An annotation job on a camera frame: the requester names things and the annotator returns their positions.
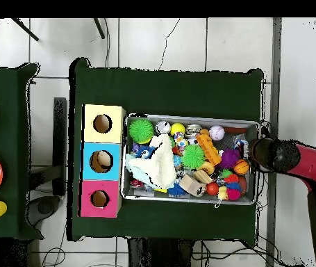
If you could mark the blue fuzzy toy with eyes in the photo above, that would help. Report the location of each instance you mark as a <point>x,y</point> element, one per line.
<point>141,150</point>

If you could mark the plain wooden cube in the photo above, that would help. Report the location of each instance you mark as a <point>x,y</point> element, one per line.
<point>190,184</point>

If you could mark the cream muslin cloth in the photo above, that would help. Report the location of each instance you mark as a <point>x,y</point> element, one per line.
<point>160,161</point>

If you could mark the purple spiky toy with eyes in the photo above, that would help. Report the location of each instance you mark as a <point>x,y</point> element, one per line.
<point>229,158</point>

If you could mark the white baseball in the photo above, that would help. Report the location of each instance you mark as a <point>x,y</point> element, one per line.
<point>217,132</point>

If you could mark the clear plastic packet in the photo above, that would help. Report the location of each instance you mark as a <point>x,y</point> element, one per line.
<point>242,146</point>

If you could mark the orange plastic comb toy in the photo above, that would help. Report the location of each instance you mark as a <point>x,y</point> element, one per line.
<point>207,147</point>

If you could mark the mint green cloth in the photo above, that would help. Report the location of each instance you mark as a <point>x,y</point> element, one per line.
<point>132,165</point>

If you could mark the wooden box with three holes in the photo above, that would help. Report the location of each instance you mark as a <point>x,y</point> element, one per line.
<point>116,137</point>

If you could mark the black tripod leg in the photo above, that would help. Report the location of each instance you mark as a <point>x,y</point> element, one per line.
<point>24,29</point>
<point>99,28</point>

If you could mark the toy hamburger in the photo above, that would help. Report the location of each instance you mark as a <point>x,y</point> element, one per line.
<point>206,168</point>

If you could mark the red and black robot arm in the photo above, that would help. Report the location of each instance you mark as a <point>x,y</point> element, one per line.
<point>307,164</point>

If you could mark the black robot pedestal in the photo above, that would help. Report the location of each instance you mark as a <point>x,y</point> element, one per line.
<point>157,256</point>

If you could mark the grey floor strip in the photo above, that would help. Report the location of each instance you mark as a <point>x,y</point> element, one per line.
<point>276,83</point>

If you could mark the green spiky ball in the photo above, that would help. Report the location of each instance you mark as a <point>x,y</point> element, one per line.
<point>141,130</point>
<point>193,157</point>

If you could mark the yellow ball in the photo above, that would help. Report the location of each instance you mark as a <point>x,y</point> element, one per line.
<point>177,129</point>

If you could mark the dark green tablecloth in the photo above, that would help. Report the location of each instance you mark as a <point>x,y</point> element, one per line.
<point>13,139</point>
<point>163,94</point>

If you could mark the small blue fuzzy toy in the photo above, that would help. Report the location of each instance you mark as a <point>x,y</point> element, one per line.
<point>175,191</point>

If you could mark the clear mesh bin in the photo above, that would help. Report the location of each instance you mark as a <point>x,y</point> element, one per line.
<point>141,196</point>

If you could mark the small orange basketball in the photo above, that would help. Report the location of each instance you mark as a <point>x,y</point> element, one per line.
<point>241,167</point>

